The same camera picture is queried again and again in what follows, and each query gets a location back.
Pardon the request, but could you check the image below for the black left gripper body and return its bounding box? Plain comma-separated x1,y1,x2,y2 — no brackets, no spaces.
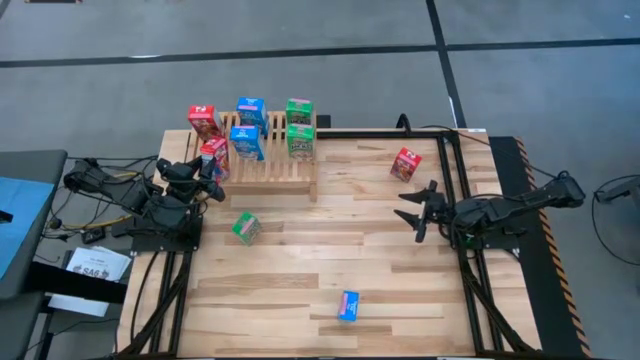
157,159,201,199

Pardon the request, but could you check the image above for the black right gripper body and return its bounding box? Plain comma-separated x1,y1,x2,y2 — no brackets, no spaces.
423,192,464,234

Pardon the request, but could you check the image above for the blue Rice Krispies cereal box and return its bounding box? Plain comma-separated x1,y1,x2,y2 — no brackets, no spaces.
337,290,361,323
235,96,270,136
229,124,266,162

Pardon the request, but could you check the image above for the green Apple Jacks cereal box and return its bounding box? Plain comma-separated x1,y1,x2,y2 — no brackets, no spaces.
231,211,263,247
286,123,316,162
285,97,315,127

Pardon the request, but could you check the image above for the wooden slatted shelf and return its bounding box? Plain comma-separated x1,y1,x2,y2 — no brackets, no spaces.
181,110,320,204

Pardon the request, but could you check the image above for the black hazard-striped floor mat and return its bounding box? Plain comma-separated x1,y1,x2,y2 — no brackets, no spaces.
488,135,594,359

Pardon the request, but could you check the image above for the white printed paper sheet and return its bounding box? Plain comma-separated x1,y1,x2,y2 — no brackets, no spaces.
64,245,133,283

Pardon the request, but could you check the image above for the grey side table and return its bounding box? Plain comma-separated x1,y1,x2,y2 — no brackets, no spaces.
0,148,69,301

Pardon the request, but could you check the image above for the black bench bar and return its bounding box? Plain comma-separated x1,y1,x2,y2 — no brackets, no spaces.
24,260,129,305

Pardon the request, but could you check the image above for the plain white paper sheet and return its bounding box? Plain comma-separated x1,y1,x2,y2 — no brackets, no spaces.
47,293,111,319

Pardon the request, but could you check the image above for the blue table pad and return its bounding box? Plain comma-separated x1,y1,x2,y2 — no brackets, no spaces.
0,175,56,281

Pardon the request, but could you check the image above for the grey floor stand foot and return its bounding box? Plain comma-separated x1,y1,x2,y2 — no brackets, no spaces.
593,174,640,205

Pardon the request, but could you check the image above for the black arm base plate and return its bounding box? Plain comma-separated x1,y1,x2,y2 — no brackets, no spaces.
130,213,204,254
464,233,524,251

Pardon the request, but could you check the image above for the thin black cable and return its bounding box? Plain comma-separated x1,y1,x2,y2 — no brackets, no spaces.
396,113,559,179

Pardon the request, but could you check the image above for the black aluminium rig frame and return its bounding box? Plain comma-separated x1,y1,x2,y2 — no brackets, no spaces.
114,127,539,359

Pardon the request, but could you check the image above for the yellow cable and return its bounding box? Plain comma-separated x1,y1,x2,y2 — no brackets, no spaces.
64,171,141,232

